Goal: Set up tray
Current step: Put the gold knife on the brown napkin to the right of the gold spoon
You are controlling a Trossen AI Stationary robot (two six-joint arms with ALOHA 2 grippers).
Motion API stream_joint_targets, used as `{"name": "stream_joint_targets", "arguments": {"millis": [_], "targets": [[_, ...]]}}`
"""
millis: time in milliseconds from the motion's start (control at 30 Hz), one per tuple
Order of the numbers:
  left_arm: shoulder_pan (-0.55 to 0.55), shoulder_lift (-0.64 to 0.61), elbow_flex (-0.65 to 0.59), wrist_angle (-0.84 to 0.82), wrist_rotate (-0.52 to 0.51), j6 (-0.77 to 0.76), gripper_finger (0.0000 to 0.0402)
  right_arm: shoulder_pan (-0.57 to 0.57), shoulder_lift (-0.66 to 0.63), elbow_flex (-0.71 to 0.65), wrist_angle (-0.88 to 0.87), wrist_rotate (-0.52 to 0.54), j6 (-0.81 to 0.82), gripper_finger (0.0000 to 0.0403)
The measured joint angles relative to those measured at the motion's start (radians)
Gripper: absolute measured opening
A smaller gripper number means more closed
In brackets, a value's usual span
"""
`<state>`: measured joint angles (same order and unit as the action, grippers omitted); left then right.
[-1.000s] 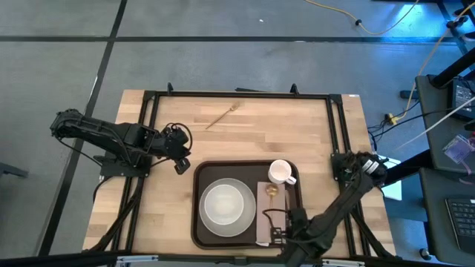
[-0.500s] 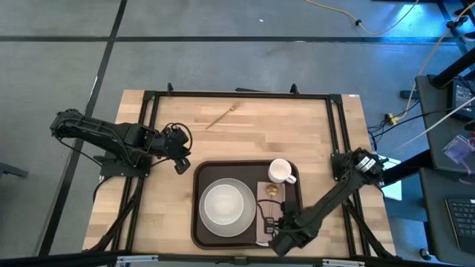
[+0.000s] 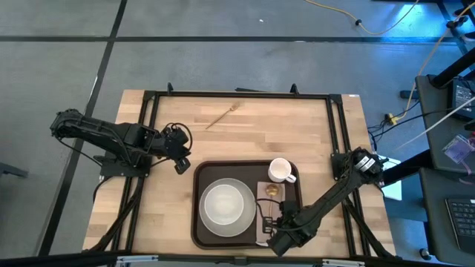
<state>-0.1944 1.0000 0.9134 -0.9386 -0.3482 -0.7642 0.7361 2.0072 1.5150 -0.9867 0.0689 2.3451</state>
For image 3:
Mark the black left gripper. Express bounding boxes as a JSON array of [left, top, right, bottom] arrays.
[[155, 125, 193, 176]]

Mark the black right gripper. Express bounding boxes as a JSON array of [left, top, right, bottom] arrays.
[[262, 199, 303, 236]]

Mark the ribbed grey-white plate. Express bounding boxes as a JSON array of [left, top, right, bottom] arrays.
[[198, 177, 258, 238]]

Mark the beige cloth napkin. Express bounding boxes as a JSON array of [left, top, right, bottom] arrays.
[[255, 180, 287, 248]]

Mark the gold spoon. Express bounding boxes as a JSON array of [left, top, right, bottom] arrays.
[[264, 183, 281, 223]]

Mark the white ceramic bowl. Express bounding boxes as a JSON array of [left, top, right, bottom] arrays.
[[203, 184, 246, 225]]

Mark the white ceramic mug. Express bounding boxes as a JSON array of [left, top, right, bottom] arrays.
[[267, 157, 298, 185]]

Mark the gold fork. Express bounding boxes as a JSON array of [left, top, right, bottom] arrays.
[[205, 102, 240, 131]]

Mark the dark brown plastic tray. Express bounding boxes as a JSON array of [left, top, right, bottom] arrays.
[[190, 159, 307, 250]]

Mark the black desk with keyboard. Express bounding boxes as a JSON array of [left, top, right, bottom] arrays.
[[420, 168, 475, 263]]

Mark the black keyboard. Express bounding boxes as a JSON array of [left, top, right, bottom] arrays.
[[445, 198, 475, 251]]

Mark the black side desk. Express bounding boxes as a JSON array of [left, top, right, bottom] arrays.
[[415, 73, 475, 175]]

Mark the clear purple plastic bag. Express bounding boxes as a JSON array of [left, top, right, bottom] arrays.
[[442, 133, 475, 166]]

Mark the black electronic device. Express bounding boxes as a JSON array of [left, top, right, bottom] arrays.
[[451, 78, 475, 122]]

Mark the black stand leg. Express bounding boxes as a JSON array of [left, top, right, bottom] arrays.
[[432, 0, 475, 90]]

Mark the black rail with silver brackets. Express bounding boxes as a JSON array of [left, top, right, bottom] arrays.
[[0, 251, 475, 267]]

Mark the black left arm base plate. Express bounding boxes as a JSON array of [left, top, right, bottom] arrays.
[[99, 155, 152, 178]]

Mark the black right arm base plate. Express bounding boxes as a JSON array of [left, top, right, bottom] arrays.
[[330, 151, 387, 182]]

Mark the black aluminium table frame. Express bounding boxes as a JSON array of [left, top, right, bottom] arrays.
[[83, 82, 400, 260]]

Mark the black floor cable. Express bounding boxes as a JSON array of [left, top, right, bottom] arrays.
[[367, 107, 453, 144]]

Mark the white cable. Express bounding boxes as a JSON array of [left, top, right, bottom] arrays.
[[396, 95, 475, 150]]

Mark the yellow floor cable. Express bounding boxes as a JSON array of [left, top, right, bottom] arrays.
[[304, 0, 420, 37]]

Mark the cream cable with yellow plug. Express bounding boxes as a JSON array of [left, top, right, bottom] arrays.
[[385, 2, 475, 125]]

